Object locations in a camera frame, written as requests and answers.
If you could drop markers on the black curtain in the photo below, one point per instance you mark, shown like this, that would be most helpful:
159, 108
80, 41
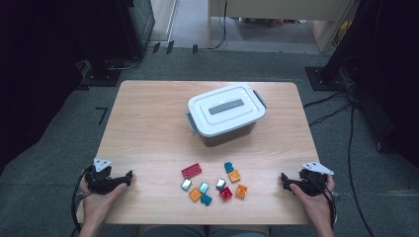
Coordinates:
388, 65
39, 65

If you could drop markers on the teal toy block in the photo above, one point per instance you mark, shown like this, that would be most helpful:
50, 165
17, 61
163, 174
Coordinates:
229, 167
206, 199

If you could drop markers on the long red toy block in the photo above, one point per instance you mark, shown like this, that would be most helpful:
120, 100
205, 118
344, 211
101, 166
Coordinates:
191, 171

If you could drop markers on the shiny light blue toy block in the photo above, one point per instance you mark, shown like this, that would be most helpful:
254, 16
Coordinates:
186, 184
204, 187
220, 184

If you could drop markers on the clear grey storage box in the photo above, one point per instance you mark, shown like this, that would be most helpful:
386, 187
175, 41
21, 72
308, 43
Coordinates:
227, 136

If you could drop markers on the square red toy block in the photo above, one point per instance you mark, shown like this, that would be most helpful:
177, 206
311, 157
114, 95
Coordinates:
226, 193

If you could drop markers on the yellow object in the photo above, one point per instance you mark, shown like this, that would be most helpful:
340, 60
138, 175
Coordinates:
344, 31

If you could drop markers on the person's left hand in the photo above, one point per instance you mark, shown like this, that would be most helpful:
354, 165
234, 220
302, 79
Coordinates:
95, 207

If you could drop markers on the dark cabinet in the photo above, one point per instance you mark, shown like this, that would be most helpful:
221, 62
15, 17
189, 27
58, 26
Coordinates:
141, 26

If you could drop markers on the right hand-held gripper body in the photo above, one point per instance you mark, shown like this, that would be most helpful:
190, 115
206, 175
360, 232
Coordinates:
311, 184

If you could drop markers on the person's right hand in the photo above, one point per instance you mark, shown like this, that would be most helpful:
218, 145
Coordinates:
318, 207

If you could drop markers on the white box lid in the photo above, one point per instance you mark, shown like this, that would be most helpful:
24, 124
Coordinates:
204, 106

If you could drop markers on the black stand base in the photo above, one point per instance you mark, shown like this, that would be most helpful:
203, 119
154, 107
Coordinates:
321, 79
99, 78

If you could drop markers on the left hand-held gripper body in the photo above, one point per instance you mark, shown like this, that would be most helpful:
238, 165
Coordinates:
100, 182

